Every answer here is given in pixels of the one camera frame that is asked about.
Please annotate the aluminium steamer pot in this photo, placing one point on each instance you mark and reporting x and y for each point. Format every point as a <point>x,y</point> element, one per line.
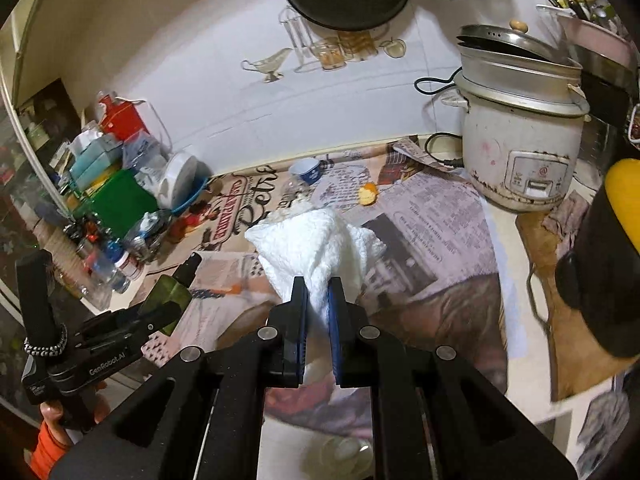
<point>515,77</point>

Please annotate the dark green spray bottle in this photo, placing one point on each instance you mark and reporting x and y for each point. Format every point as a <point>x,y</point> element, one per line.
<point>167,295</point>

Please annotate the white rice cooker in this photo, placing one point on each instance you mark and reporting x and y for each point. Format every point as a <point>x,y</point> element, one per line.
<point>500,160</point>

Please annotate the white bowl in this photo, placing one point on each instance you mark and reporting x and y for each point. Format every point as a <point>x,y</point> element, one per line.
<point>179,177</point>

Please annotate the teal tissue pack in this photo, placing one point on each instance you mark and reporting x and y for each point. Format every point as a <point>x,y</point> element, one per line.
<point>95,160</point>

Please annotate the metal lid with wooden knob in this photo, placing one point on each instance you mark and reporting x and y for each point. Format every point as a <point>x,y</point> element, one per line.
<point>510,40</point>

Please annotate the printed table mat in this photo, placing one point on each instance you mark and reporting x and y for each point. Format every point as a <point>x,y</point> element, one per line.
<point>235,220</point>

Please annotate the person's left hand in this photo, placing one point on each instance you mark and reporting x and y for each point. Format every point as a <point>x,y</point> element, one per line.
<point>51,414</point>

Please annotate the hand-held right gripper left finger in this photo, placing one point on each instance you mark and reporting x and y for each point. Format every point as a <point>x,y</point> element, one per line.
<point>300,330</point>

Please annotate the orange peel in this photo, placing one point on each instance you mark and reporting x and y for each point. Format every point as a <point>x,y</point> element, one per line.
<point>369,195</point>

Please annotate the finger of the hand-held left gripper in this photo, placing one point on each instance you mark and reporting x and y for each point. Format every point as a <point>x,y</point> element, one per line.
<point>120,321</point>
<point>150,334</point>

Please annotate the clear plastic bottle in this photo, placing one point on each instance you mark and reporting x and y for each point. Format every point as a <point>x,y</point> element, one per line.
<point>295,192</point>

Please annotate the black and yellow appliance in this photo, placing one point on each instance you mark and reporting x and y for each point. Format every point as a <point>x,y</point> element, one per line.
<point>610,260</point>

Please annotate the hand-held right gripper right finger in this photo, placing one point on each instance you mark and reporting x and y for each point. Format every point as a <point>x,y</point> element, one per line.
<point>334,340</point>

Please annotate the blue plastic basin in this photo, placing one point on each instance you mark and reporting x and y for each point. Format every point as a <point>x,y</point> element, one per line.
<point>192,202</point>

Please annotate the blue and white cup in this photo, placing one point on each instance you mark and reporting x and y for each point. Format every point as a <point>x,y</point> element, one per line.
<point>306,170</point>

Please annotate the wooden cutting board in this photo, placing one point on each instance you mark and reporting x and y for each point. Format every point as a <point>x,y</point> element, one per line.
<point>565,330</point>

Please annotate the green box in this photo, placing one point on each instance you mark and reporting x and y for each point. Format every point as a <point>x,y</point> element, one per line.
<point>120,202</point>

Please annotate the red carton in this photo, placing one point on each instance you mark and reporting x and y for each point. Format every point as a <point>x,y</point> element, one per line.
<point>122,120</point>

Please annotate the clear plastic cup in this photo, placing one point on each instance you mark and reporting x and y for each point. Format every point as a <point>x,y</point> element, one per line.
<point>345,455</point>

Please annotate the blue cap plastic bottle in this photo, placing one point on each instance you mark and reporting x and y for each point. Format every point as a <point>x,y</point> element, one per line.
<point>116,267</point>

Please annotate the newspaper sheet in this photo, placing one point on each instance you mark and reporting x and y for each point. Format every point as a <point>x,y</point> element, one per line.
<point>440,220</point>

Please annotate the white paper towel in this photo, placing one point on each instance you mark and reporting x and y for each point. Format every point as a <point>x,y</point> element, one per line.
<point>310,245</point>

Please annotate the clear plastic bag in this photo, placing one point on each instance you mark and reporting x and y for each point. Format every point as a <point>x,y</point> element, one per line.
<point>142,157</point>

